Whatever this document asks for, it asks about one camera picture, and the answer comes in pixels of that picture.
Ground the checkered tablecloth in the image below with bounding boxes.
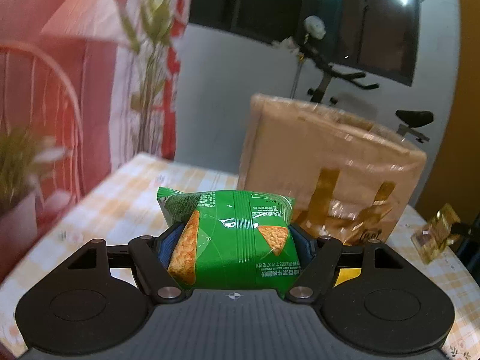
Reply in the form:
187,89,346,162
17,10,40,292
1,154,480,359

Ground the dark window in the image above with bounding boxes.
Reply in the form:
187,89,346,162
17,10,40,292
190,0,421,86

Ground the cardboard box with plastic liner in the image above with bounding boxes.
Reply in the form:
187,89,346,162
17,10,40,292
238,94,426,245

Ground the black exercise bike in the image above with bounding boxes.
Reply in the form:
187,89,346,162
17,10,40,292
295,37,435,144

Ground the green corn chip bag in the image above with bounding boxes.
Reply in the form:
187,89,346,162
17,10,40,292
157,187,301,295

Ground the yellow corn chip bag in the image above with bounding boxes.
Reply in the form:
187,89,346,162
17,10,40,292
334,268,361,286

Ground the printed room scene backdrop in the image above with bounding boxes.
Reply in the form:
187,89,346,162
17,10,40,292
1,0,191,275

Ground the gold wrapped snack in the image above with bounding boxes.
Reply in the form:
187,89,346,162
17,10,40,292
411,203,468,264

